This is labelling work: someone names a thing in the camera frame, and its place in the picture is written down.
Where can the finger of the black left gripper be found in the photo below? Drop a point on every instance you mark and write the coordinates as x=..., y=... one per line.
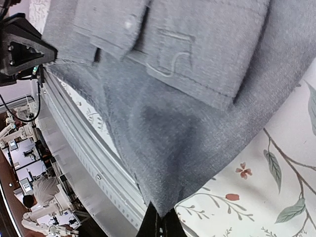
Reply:
x=22, y=50

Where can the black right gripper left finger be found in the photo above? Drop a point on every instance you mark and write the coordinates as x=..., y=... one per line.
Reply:
x=151, y=224

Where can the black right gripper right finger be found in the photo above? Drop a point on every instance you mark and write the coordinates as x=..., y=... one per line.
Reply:
x=171, y=225

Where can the grey button-up shirt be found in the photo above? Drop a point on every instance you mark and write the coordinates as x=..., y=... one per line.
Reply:
x=182, y=85

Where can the background workbench clutter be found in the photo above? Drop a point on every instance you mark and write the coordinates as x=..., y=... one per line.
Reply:
x=25, y=149

